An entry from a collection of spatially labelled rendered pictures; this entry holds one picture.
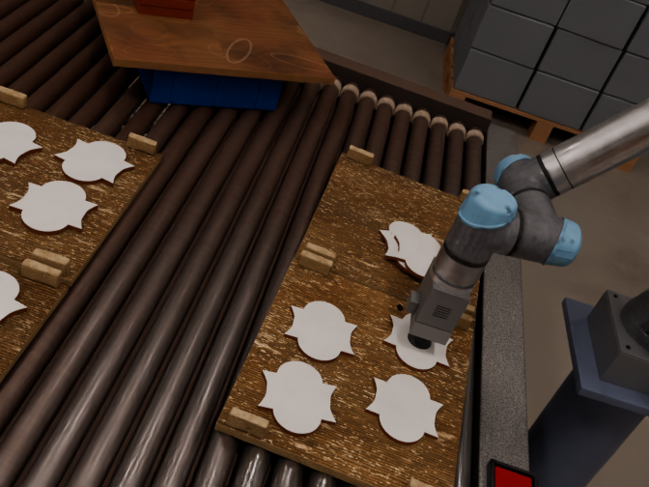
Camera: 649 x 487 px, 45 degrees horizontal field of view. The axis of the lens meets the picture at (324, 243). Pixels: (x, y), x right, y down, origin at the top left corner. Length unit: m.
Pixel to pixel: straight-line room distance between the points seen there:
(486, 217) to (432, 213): 0.54
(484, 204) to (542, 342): 1.98
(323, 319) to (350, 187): 0.43
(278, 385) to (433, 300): 0.27
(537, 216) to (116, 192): 0.74
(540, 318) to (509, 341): 1.72
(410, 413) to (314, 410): 0.16
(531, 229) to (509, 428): 0.34
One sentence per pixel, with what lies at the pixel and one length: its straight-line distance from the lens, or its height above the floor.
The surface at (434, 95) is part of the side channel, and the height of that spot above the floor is 0.95.
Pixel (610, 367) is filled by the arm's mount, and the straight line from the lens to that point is 1.61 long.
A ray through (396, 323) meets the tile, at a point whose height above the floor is 0.94.
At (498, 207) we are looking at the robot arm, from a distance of 1.16.
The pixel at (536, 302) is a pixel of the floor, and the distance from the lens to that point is 3.28.
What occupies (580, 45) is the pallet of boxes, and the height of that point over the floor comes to 0.57.
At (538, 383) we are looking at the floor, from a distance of 2.93.
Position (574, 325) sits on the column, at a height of 0.87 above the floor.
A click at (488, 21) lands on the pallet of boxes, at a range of 4.21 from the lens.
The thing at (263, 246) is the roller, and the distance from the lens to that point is 1.45.
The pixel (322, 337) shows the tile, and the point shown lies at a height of 0.94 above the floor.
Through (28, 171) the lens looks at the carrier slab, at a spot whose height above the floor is 0.94.
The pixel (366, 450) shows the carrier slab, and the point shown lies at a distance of 1.17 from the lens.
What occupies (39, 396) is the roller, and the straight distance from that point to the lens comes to 1.15.
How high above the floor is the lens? 1.82
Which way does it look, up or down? 37 degrees down
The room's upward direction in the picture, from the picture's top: 21 degrees clockwise
